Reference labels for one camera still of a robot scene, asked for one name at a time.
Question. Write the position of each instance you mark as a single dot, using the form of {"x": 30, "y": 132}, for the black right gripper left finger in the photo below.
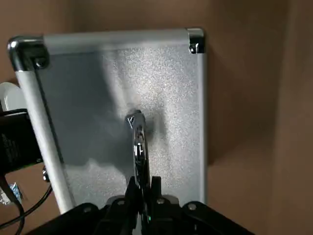
{"x": 110, "y": 220}

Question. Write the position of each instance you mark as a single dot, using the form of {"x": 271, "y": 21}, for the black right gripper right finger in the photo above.
{"x": 185, "y": 220}

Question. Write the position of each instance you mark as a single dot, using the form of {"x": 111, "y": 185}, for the silver aluminium medical case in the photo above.
{"x": 159, "y": 98}

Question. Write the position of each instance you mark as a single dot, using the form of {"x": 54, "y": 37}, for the blue capsule bag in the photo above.
{"x": 11, "y": 194}

